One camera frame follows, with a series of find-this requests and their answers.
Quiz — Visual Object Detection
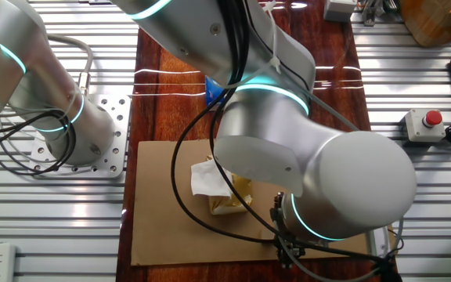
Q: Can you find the red emergency button box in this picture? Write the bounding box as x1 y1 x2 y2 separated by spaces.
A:
404 108 447 143

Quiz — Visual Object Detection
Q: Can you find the gold tissue pack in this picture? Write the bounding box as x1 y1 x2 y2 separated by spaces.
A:
190 155 254 216

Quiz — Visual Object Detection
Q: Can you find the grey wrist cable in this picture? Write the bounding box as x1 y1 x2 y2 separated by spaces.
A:
272 217 406 282

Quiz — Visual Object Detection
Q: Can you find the grey base cable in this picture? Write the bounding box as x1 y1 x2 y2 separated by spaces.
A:
46 33 95 97

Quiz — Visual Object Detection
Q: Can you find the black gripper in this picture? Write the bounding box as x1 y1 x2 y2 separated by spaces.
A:
270 191 307 269

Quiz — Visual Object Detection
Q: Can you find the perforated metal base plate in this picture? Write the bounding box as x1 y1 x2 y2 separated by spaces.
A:
28 92 132 180

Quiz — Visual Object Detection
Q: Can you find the brown cardboard sheet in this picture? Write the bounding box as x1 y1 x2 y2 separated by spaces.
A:
130 139 395 267

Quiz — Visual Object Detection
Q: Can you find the black base cable bundle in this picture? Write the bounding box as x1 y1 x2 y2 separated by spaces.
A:
0 108 79 176

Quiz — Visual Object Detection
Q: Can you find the blue tissue pack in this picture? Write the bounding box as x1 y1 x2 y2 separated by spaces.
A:
204 75 227 107

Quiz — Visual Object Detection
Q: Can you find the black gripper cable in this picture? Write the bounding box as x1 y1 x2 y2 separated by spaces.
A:
208 0 403 282
170 88 281 245

